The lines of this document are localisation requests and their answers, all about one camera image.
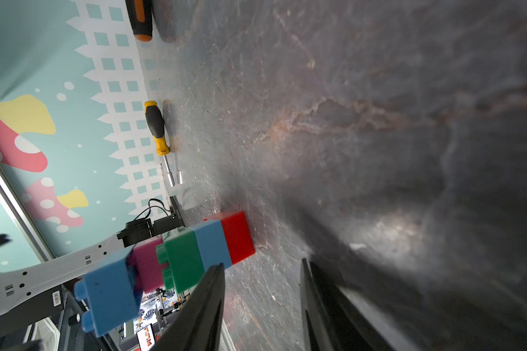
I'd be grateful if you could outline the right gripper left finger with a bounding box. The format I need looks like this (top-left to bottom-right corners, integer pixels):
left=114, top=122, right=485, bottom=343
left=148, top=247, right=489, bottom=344
left=153, top=264, right=225, bottom=350

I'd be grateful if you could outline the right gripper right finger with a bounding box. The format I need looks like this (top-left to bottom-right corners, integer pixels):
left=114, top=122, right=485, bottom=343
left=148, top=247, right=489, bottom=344
left=300, top=259, right=392, bottom=350

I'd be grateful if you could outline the pink small lego brick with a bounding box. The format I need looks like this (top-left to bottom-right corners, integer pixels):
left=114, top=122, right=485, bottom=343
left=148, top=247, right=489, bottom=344
left=131, top=235, right=168, bottom=293

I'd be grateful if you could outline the green lego brick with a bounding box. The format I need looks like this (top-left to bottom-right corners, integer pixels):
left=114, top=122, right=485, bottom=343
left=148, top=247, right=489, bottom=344
left=156, top=227, right=205, bottom=293

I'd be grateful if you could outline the small blue lego brick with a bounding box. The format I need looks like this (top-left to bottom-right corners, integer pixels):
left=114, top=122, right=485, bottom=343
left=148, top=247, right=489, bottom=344
left=190, top=219, right=232, bottom=271

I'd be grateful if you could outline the long blue lego brick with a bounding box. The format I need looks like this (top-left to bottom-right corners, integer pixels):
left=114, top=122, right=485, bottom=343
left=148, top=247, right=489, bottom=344
left=74, top=246, right=143, bottom=337

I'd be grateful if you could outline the red lego brick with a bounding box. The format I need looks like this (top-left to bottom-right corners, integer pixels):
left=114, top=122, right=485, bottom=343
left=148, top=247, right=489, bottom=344
left=203, top=211, right=256, bottom=265

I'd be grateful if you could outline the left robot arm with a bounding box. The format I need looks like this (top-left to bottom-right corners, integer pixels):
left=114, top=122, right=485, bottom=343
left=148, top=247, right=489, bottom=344
left=0, top=235, right=124, bottom=338

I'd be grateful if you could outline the yellow black screwdriver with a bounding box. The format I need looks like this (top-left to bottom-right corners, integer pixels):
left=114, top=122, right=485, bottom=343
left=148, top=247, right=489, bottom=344
left=144, top=100, right=175, bottom=187

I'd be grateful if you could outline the orange black screwdriver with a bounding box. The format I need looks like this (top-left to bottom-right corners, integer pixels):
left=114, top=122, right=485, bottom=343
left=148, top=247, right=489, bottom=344
left=125, top=0, right=152, bottom=42

